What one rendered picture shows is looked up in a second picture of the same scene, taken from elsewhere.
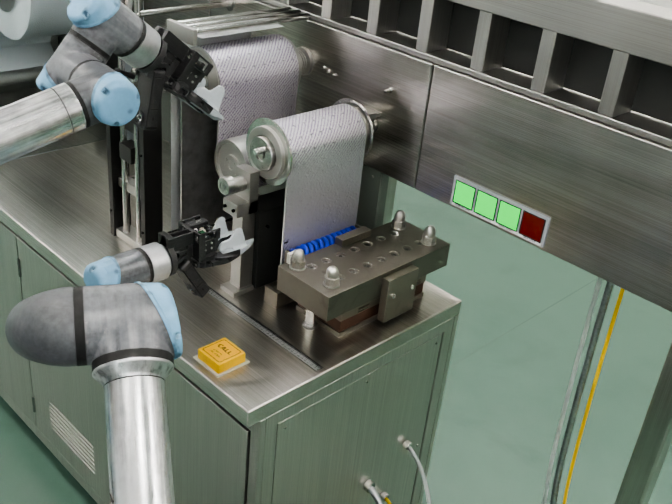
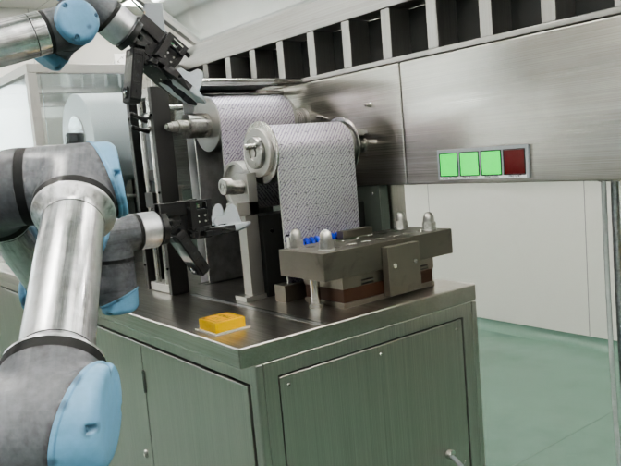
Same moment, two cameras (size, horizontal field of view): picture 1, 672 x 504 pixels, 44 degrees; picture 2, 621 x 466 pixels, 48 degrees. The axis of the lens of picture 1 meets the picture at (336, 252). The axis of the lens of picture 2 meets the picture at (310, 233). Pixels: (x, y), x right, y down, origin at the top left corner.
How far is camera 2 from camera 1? 0.75 m
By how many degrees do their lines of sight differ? 25
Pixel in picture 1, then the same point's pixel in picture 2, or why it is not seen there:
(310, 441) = (324, 413)
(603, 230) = (579, 129)
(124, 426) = (47, 236)
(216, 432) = (224, 410)
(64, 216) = not seen: hidden behind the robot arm
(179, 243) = (171, 210)
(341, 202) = (339, 204)
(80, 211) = not seen: hidden behind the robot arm
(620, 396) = not seen: outside the picture
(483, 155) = (456, 118)
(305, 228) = (306, 224)
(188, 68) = (164, 45)
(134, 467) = (49, 263)
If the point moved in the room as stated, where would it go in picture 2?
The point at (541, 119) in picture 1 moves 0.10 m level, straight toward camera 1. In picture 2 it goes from (495, 56) to (488, 52)
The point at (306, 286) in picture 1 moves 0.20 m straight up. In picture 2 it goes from (302, 255) to (295, 162)
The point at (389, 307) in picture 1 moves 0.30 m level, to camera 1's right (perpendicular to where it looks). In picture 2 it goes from (394, 278) to (534, 272)
